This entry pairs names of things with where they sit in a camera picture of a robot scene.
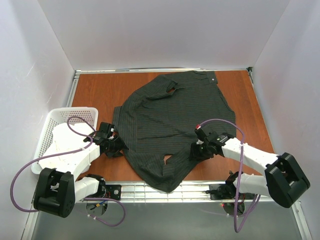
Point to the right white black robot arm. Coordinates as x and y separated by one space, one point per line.
280 176

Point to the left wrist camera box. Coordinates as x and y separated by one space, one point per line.
106 128

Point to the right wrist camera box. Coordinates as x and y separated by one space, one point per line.
206 130

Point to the white plastic laundry basket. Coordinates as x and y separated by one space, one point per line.
70 116

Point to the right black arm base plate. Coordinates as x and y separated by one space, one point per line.
221 191

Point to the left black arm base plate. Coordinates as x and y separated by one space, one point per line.
112 191

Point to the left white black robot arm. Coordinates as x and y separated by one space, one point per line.
58 188

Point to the white shirt in basket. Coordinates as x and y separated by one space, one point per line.
66 139

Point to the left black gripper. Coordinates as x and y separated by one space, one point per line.
114 146

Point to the dark pinstriped long sleeve shirt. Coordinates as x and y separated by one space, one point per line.
157 123

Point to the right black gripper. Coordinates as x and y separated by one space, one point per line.
197 152

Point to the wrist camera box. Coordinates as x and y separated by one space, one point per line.
106 128
206 130

